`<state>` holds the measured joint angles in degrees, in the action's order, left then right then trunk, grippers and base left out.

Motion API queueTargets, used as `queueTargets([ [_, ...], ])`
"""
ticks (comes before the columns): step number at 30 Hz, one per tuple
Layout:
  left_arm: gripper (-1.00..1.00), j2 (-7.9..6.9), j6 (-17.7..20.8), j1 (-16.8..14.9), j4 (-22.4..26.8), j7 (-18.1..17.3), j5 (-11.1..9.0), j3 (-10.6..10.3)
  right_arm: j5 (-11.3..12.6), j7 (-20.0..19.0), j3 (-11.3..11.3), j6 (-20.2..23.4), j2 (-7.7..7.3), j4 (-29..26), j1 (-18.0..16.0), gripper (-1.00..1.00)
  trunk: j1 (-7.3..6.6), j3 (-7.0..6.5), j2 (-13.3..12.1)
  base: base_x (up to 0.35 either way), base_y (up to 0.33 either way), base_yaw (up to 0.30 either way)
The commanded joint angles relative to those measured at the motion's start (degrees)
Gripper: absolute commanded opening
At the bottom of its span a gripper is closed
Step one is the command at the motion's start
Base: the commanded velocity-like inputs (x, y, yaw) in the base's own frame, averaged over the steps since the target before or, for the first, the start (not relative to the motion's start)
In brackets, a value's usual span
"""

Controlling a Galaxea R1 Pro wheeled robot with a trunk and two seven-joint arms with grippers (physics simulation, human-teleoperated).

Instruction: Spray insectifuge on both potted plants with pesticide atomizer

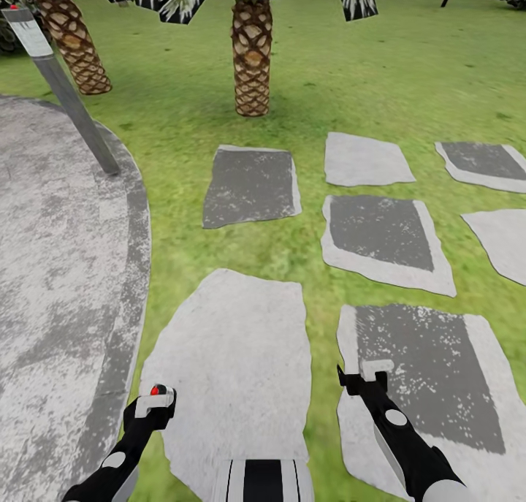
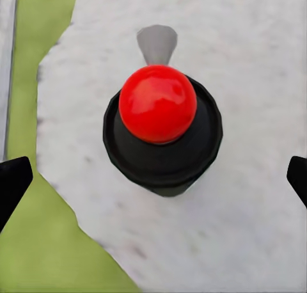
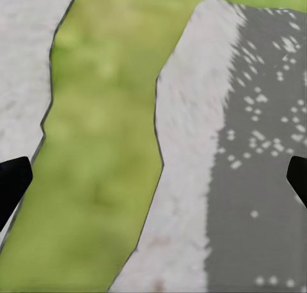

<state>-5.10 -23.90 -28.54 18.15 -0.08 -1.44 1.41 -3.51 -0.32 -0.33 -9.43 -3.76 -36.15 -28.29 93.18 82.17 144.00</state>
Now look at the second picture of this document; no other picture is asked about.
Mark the insectifuge atomizer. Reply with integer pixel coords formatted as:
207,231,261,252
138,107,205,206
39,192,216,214
103,24,223,197

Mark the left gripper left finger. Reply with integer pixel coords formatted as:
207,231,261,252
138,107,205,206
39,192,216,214
0,157,33,233

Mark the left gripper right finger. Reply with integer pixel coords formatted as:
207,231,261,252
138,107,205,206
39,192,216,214
287,155,307,207

